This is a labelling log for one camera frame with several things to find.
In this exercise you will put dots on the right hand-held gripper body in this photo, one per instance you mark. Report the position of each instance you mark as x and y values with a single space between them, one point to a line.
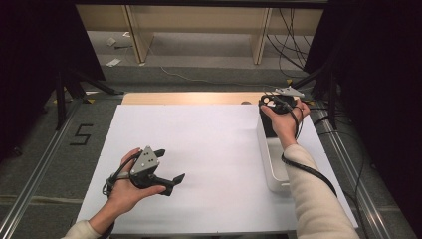
288 92

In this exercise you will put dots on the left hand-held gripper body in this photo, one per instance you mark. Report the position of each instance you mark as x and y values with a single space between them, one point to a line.
144 162

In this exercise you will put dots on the black phone case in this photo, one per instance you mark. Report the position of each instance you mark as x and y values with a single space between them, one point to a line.
266 127

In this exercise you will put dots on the long white plastic bin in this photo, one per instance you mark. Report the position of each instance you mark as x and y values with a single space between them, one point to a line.
277 161

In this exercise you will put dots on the person's right hand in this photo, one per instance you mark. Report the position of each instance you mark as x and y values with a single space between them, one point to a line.
287 127

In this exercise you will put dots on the person's left hand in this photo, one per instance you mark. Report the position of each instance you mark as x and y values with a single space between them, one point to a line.
122 195

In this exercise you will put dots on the grey round grommet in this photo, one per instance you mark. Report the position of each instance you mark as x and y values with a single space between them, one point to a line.
246 103

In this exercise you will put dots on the black metal stand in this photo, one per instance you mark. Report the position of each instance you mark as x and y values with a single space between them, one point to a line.
60 99
332 99

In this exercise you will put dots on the white board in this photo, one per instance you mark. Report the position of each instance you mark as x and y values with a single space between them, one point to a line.
205 126

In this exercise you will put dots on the dark curtain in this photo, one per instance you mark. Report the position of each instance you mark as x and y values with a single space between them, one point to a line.
30 49
381 83

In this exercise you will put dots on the white paper scrap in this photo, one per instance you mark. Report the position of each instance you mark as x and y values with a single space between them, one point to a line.
113 62
111 41

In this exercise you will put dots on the light wooden shelf unit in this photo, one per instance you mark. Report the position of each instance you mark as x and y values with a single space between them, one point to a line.
199 20

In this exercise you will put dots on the aluminium floor rail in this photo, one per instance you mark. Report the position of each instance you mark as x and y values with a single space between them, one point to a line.
348 166
33 173

